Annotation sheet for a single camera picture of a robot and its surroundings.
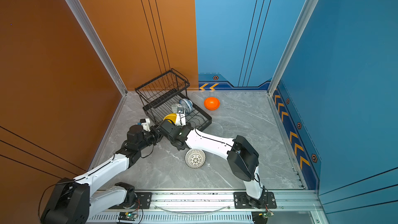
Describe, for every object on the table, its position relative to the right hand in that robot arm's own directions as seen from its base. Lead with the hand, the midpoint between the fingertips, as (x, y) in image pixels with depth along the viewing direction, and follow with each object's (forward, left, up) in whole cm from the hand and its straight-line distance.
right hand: (179, 124), depth 84 cm
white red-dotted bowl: (-13, -8, -14) cm, 21 cm away
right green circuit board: (-39, -42, -16) cm, 59 cm away
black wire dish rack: (+29, +17, -8) cm, 35 cm away
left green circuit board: (-40, +22, -16) cm, 48 cm away
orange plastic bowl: (+25, -19, -11) cm, 33 cm away
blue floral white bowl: (+18, -3, -4) cm, 19 cm away
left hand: (-1, +6, +1) cm, 6 cm away
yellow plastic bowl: (+1, +3, +6) cm, 7 cm away
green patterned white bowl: (+20, +6, -8) cm, 22 cm away
